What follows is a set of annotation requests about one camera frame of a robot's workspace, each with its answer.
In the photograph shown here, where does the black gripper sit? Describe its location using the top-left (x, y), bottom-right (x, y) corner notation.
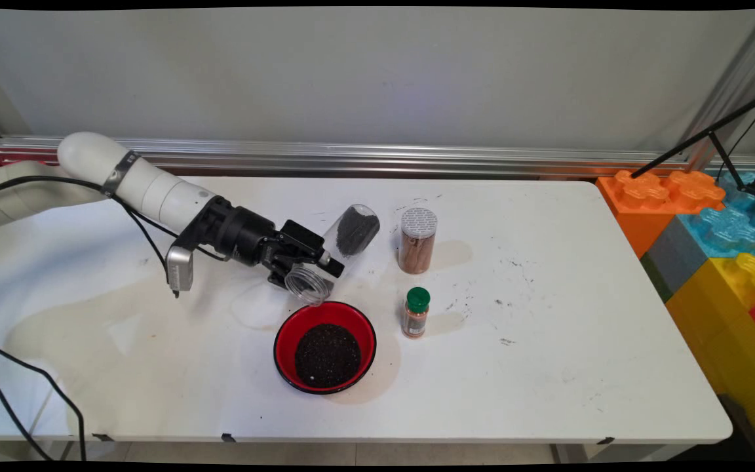
top-left (184, 195), bottom-right (345, 290)

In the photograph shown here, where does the clear plastic jar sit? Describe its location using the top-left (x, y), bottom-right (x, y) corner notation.
top-left (284, 203), bottom-right (381, 307)

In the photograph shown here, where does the brown-filled jar silver lid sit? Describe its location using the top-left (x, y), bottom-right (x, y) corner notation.
top-left (397, 207), bottom-right (438, 275)

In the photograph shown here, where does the orange foam block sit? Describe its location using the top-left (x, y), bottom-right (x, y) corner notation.
top-left (596, 169), bottom-right (726, 260)

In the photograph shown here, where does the black cable with plug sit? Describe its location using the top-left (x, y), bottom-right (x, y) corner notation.
top-left (0, 174), bottom-right (229, 461)

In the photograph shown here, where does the black seeds heap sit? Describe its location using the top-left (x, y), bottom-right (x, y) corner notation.
top-left (294, 323), bottom-right (363, 389)

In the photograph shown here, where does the aluminium wall rail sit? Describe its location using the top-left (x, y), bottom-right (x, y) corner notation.
top-left (0, 134), bottom-right (755, 181)

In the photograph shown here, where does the grey foam block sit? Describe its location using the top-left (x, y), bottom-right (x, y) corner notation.
top-left (640, 216), bottom-right (709, 304)

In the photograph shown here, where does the blue foam block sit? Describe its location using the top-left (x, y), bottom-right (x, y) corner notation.
top-left (677, 172), bottom-right (755, 258)

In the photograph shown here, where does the red bowl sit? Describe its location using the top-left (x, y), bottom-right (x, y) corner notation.
top-left (273, 301), bottom-right (378, 395)

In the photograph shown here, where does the grey cable strap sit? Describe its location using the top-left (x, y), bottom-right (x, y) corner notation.
top-left (101, 151), bottom-right (141, 197)

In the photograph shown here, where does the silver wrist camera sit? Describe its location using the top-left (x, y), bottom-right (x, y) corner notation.
top-left (165, 244), bottom-right (195, 299)

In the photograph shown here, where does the black tripod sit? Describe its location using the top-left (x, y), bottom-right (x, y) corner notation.
top-left (630, 85), bottom-right (755, 201)

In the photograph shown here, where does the black camera cable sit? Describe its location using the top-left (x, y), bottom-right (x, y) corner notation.
top-left (0, 174), bottom-right (178, 461)

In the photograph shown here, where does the spice bottle green cap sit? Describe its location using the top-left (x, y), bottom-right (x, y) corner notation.
top-left (402, 286), bottom-right (432, 340)

